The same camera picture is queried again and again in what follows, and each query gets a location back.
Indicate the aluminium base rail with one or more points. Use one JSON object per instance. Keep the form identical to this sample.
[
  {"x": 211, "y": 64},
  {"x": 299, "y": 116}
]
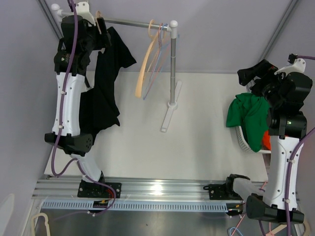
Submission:
[{"x": 133, "y": 189}]

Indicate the beige hanger with black shirt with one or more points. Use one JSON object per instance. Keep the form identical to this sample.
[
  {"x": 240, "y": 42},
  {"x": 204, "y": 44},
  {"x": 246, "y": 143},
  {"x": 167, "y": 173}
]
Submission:
[{"x": 98, "y": 15}]

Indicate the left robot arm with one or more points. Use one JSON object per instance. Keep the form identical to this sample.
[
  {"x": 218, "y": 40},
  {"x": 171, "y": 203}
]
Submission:
[{"x": 66, "y": 134}]

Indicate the slotted cable duct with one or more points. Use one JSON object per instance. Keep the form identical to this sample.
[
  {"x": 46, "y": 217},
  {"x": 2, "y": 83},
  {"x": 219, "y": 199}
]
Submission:
[{"x": 144, "y": 206}]

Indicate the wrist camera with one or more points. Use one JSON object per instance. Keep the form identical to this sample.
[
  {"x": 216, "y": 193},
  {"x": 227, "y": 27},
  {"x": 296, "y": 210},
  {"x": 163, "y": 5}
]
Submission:
[
  {"x": 83, "y": 9},
  {"x": 294, "y": 64}
]

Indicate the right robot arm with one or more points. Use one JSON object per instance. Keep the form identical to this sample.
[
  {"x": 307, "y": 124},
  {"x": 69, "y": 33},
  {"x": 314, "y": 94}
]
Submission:
[{"x": 285, "y": 90}]

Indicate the blue hanger on floor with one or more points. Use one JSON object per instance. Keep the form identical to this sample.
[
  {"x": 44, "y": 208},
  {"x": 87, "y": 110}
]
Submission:
[{"x": 233, "y": 230}]

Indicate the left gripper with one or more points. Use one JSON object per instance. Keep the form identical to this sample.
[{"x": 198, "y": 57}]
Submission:
[{"x": 103, "y": 40}]

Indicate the black t shirt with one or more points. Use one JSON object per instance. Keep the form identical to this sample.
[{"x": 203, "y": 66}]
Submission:
[{"x": 98, "y": 109}]

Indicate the metal clothes rack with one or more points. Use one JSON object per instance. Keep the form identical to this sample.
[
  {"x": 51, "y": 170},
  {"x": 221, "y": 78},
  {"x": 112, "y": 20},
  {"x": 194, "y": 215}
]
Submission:
[{"x": 172, "y": 29}]

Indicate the bright green t shirt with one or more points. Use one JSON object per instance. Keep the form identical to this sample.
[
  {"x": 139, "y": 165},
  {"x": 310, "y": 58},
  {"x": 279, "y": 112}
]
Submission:
[{"x": 249, "y": 112}]

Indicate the beige hanger with green shirt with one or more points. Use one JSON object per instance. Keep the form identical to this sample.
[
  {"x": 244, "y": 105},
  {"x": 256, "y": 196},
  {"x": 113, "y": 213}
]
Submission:
[{"x": 139, "y": 85}]

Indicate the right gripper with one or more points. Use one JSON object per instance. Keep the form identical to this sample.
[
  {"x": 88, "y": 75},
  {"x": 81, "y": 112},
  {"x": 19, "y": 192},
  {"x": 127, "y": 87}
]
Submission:
[{"x": 262, "y": 68}]

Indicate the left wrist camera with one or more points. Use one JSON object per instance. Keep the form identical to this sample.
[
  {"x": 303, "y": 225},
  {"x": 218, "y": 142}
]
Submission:
[{"x": 83, "y": 9}]

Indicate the orange t shirt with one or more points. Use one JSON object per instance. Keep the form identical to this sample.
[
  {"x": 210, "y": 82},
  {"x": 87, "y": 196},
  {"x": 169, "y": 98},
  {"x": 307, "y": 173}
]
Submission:
[{"x": 265, "y": 143}]

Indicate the beige hanger on floor right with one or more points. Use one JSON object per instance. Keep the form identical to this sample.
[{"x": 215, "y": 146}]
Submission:
[{"x": 303, "y": 229}]

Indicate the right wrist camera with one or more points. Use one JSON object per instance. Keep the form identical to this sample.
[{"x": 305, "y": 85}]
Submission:
[{"x": 294, "y": 64}]

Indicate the white plastic basket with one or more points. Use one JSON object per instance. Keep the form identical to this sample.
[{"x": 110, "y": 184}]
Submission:
[{"x": 241, "y": 140}]

